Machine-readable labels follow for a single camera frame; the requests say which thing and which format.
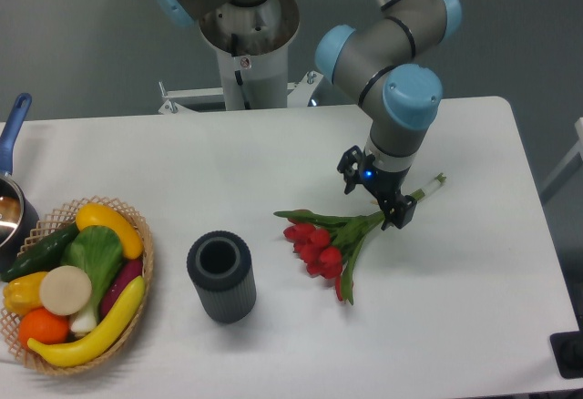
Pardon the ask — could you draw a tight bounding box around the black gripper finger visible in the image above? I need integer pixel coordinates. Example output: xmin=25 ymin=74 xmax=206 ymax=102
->
xmin=380 ymin=192 xmax=418 ymax=230
xmin=336 ymin=146 xmax=363 ymax=195

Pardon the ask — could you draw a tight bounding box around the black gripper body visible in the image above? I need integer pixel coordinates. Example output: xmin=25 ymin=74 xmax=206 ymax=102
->
xmin=359 ymin=154 xmax=410 ymax=205

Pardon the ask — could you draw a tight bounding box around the red tulip bouquet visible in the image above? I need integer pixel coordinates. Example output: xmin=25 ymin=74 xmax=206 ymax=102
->
xmin=272 ymin=172 xmax=447 ymax=306

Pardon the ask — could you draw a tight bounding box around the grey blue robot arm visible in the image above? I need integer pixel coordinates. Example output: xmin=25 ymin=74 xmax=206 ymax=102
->
xmin=156 ymin=0 xmax=462 ymax=228

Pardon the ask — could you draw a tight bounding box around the dark grey ribbed vase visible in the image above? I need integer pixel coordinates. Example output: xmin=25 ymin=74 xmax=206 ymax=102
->
xmin=186 ymin=230 xmax=257 ymax=324

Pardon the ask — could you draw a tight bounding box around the black device at table edge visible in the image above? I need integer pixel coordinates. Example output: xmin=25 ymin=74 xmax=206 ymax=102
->
xmin=549 ymin=331 xmax=582 ymax=379

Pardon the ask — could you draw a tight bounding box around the purple sweet potato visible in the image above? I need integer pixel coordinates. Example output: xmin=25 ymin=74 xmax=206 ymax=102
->
xmin=99 ymin=259 xmax=142 ymax=319

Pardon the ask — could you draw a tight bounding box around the yellow squash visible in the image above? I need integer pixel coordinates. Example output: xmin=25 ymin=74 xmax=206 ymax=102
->
xmin=75 ymin=203 xmax=144 ymax=260

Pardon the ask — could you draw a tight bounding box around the green bok choy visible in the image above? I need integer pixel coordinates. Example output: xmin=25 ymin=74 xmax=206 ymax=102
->
xmin=60 ymin=226 xmax=123 ymax=338

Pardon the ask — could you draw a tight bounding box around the woven wicker basket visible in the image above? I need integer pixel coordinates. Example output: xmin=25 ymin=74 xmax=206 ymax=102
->
xmin=1 ymin=196 xmax=154 ymax=376

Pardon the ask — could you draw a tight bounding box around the yellow banana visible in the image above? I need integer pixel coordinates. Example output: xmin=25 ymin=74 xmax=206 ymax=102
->
xmin=28 ymin=276 xmax=146 ymax=368

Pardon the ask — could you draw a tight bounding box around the beige round disc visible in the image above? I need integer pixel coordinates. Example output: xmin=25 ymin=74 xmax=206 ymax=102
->
xmin=39 ymin=266 xmax=92 ymax=316

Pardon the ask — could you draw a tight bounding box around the green cucumber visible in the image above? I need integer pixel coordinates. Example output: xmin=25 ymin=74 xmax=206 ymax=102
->
xmin=1 ymin=223 xmax=79 ymax=282

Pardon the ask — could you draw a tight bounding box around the orange fruit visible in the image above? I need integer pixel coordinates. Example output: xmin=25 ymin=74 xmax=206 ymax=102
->
xmin=18 ymin=308 xmax=69 ymax=349

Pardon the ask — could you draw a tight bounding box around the yellow bell pepper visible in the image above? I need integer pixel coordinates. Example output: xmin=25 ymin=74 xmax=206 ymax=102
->
xmin=3 ymin=271 xmax=48 ymax=316

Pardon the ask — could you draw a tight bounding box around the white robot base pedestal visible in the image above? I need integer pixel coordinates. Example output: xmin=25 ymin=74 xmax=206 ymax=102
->
xmin=159 ymin=0 xmax=324 ymax=114

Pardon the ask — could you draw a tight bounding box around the white frame at right edge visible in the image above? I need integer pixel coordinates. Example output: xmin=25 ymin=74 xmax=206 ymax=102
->
xmin=539 ymin=118 xmax=582 ymax=206

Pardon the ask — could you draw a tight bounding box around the blue handled saucepan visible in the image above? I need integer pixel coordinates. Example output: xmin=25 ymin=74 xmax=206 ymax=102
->
xmin=1 ymin=93 xmax=39 ymax=272

